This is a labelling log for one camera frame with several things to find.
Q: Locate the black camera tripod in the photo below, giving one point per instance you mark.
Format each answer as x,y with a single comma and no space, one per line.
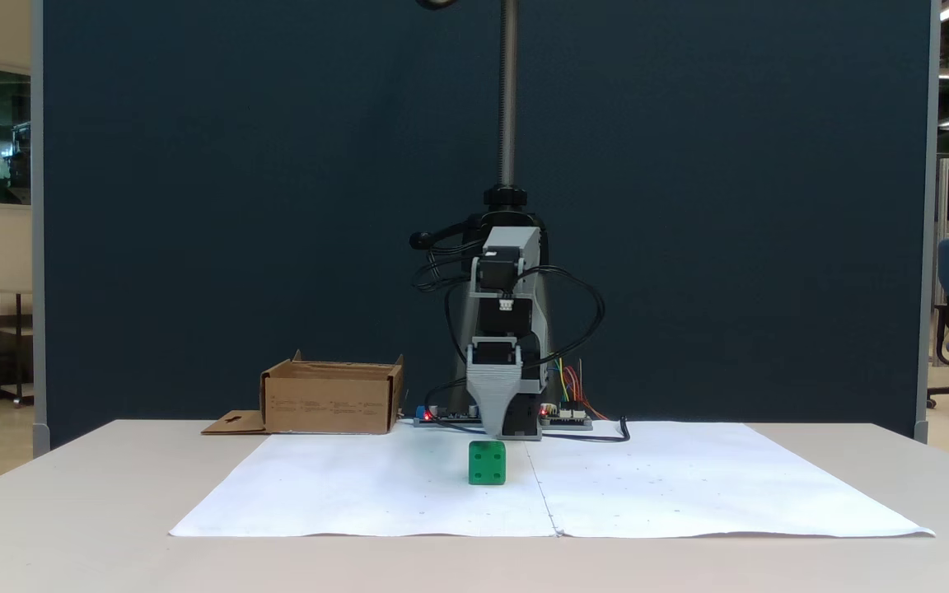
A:
508,99

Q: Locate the dark blue partition wall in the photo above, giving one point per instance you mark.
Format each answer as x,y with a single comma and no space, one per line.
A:
194,206

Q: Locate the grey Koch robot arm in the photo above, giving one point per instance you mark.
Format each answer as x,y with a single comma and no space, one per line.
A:
528,243

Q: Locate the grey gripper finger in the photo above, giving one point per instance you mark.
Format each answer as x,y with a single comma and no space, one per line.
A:
494,399

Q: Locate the framed wall window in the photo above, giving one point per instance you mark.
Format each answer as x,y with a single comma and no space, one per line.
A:
9,132

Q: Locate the green die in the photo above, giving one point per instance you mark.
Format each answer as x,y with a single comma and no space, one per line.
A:
487,465

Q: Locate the circuit board with blue capacitors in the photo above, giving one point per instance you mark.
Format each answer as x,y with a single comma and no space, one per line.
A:
446,418

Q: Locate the brown cardboard box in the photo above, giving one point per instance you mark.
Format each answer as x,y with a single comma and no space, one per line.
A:
326,403

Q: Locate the white paper sheet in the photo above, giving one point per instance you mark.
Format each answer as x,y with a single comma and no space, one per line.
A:
689,486
376,490

